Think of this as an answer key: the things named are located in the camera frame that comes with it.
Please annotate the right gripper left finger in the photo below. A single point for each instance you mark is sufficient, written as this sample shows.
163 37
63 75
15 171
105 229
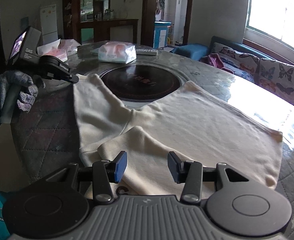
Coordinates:
120 166

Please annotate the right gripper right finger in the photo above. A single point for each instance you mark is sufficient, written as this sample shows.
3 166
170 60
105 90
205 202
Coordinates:
176 167

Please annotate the cream sweatshirt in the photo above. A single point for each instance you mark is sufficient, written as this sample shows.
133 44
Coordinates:
190 122

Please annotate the left hand knitted glove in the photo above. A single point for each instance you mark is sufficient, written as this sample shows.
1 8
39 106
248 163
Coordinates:
28 88

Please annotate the open tissue bag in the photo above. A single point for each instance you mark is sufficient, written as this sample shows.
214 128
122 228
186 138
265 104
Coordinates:
61 49

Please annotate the white refrigerator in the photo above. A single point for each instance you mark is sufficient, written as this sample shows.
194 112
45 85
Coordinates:
48 20

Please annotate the black round induction cooktop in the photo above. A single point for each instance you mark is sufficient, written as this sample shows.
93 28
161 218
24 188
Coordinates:
140 83

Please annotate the dark wooden side cabinet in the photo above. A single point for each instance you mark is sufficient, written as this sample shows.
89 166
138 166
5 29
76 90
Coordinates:
102 29

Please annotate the pink white tissue pack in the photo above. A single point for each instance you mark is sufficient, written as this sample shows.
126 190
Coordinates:
117 52

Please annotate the white remote control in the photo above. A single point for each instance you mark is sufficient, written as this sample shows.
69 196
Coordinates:
147 52

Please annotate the magenta garment on sofa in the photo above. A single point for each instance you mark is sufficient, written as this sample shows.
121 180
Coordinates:
214 60

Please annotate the butterfly cushion left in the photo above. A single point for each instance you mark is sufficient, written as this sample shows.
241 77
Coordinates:
242 64

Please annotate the butterfly cushion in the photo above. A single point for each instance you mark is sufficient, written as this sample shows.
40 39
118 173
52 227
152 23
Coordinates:
242 64
277 77

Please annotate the dark blue sofa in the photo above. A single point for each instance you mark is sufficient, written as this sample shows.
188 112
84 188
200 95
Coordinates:
197 51

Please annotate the blue white cabinet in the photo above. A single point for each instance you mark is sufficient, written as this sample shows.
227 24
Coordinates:
161 29

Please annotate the butterfly cushion centre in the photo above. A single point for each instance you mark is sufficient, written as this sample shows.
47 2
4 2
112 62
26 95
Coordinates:
277 77

